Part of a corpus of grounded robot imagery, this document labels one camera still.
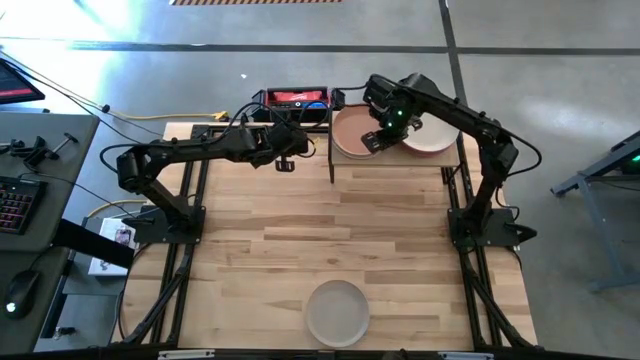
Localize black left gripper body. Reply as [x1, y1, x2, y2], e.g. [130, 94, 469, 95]
[247, 122, 301, 167]

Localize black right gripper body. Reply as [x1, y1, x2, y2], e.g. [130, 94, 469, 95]
[360, 127, 407, 154]

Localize salmon pink plate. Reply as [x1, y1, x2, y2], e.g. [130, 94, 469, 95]
[331, 103, 387, 157]

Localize white cream plate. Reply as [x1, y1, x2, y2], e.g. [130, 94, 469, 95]
[399, 112, 460, 156]

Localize red and black toolbox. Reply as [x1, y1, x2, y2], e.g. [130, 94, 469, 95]
[249, 85, 335, 124]

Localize beige grey plate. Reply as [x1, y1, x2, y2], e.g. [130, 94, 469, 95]
[305, 279, 371, 349]

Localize white box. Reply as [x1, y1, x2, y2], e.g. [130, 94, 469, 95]
[87, 216, 137, 278]

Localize black flat bar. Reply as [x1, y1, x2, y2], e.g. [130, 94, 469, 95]
[51, 218, 136, 270]

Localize grey desk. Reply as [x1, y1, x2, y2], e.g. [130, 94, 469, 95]
[0, 110, 101, 354]

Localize grey metal cart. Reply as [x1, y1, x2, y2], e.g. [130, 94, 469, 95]
[549, 128, 640, 294]

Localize black clamp tools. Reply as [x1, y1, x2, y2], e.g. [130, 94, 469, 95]
[0, 132, 80, 170]

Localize black backlit keyboard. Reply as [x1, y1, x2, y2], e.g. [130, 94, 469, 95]
[0, 175, 49, 236]

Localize black monitor with red screen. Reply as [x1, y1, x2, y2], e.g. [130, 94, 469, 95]
[0, 56, 46, 106]

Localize black computer mouse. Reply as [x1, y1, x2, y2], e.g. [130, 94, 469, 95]
[3, 268, 42, 321]

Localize black aluminium table frame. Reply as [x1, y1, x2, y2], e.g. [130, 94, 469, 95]
[112, 122, 539, 360]

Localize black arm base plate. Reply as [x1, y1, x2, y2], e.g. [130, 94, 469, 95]
[122, 204, 207, 246]
[447, 207, 539, 249]

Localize black floor cable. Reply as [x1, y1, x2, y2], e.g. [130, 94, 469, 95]
[0, 49, 166, 151]

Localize yellow cable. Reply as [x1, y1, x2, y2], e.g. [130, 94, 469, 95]
[85, 198, 136, 220]

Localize silver metal bracket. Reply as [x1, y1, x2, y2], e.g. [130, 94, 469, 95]
[438, 351, 496, 360]
[157, 348, 216, 360]

